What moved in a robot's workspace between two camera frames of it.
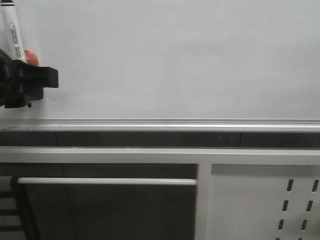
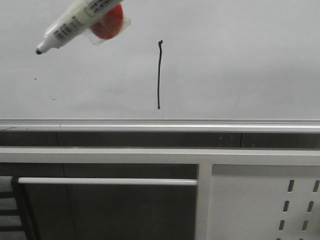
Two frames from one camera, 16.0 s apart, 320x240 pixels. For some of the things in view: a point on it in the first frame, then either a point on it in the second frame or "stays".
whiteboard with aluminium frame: x=172 y=66 stays
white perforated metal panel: x=263 y=202 stays
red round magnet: x=31 y=58 to x=109 y=27
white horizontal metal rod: x=109 y=181 stays
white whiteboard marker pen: x=10 y=41 to x=75 y=21
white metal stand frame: x=204 y=157 stays
